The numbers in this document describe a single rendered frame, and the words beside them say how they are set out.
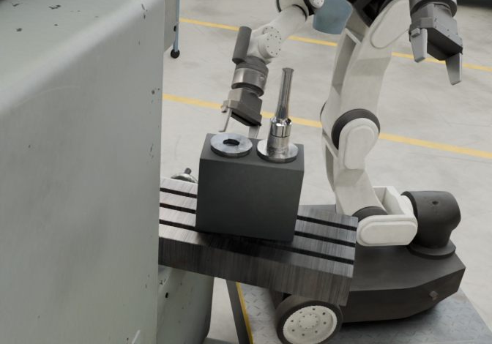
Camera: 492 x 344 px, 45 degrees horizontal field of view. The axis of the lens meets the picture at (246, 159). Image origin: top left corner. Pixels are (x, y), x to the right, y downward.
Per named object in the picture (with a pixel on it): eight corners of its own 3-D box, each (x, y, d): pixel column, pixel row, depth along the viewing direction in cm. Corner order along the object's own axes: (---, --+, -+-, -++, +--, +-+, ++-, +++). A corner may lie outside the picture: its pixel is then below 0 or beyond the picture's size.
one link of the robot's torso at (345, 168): (374, 208, 205) (359, 86, 180) (397, 245, 188) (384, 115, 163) (331, 221, 204) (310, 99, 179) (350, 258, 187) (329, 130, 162)
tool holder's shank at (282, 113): (270, 118, 124) (277, 68, 118) (282, 115, 126) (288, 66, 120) (280, 124, 122) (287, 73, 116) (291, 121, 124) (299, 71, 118)
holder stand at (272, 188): (201, 200, 142) (206, 126, 133) (293, 211, 142) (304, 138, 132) (194, 230, 132) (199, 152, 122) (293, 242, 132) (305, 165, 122)
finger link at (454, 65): (462, 78, 110) (459, 51, 113) (447, 85, 113) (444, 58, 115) (467, 82, 111) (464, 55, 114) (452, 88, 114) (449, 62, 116)
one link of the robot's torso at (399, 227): (389, 213, 207) (397, 181, 200) (413, 249, 190) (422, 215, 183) (333, 214, 203) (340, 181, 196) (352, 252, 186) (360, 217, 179)
